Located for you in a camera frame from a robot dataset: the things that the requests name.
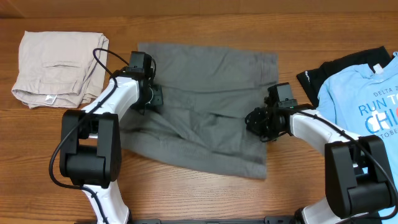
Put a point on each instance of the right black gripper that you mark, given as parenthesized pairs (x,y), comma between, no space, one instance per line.
(254,126)

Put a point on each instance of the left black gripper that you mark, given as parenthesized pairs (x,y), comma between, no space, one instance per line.
(158,98)

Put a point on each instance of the grey shorts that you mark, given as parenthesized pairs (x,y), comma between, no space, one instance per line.
(208,92)

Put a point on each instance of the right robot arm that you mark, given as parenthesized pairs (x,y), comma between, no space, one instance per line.
(358,180)

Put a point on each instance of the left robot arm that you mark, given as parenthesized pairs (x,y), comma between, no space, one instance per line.
(90,149)

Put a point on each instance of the black garment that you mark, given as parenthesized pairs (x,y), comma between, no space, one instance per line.
(312,80)

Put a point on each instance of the light blue printed t-shirt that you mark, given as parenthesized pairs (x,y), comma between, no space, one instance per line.
(364,102)

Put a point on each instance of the folded beige shorts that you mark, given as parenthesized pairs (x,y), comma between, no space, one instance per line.
(60,69)

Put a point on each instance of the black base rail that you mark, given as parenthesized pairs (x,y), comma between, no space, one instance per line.
(211,221)

